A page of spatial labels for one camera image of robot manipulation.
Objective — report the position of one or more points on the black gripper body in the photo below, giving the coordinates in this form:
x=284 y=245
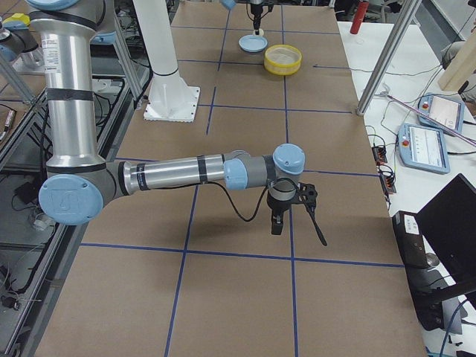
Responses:
x=276 y=207
x=256 y=9

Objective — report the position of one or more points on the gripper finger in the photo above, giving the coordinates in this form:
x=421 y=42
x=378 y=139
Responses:
x=276 y=223
x=316 y=227
x=256 y=24

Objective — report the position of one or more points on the pale white bun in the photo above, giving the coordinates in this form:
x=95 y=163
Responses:
x=259 y=32

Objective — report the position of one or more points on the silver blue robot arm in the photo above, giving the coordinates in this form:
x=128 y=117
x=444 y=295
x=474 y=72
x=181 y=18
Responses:
x=231 y=4
x=80 y=182

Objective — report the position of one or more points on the light blue plate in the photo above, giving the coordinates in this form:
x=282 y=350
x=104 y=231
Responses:
x=253 y=43

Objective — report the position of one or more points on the near orange black connector block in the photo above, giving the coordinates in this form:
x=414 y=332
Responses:
x=387 y=178

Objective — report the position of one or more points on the orange black connector block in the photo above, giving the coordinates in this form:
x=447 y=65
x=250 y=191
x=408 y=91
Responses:
x=387 y=178
x=379 y=150

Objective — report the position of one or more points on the far orange black connector block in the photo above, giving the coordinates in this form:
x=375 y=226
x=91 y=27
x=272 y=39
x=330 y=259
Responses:
x=379 y=150

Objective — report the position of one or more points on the red bottle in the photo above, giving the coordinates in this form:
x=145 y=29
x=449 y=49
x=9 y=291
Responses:
x=359 y=16

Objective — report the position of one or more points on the brown paper table cover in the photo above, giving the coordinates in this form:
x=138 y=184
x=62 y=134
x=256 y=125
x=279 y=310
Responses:
x=196 y=272

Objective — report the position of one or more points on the near teach pendant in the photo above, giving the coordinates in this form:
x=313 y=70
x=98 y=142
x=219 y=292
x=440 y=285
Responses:
x=423 y=148

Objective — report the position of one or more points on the teach pendant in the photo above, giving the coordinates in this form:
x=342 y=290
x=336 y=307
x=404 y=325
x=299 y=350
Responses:
x=448 y=111
x=423 y=148

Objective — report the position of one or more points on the black monitor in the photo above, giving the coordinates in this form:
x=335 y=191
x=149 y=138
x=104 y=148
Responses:
x=448 y=224

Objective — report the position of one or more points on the black computer box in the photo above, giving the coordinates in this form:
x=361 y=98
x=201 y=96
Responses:
x=434 y=299

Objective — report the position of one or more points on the far teach pendant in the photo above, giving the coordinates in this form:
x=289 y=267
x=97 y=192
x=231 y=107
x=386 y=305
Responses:
x=448 y=111

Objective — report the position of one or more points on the wooden beam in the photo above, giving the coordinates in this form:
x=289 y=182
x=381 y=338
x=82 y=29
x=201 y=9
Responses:
x=458 y=60

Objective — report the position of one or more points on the white camera mast base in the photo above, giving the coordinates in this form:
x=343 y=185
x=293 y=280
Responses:
x=170 y=98

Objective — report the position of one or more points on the aluminium frame post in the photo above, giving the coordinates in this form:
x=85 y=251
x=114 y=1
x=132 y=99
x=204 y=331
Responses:
x=396 y=35

